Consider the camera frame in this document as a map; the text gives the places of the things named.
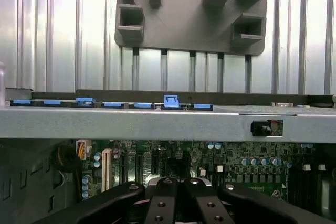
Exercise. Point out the blue slot retention clip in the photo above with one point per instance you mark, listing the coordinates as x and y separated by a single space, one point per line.
143 105
170 102
52 102
21 102
203 106
84 101
112 105

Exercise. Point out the green motherboard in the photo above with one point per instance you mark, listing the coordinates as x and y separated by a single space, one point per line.
236 161

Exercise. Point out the white expansion slot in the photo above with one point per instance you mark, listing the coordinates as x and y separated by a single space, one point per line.
106 169

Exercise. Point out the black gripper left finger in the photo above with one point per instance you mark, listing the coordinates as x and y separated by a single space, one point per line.
162 203

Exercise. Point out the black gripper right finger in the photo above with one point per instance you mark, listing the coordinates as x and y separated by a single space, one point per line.
204 203

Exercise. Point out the black expansion slot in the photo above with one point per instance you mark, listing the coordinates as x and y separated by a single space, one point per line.
139 166
123 166

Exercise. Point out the grey parts rack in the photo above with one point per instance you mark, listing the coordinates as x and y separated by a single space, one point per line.
189 24

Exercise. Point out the open grey PC case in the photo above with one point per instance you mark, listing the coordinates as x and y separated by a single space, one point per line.
131 124

